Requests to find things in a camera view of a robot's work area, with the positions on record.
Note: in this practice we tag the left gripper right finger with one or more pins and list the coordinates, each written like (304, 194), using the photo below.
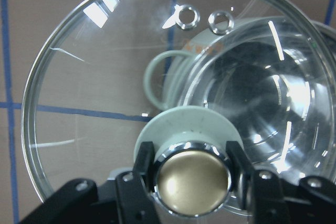
(259, 191)

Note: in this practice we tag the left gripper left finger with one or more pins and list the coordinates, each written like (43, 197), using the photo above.
(135, 203)

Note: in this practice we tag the glass pot lid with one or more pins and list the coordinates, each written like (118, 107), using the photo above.
(85, 114)

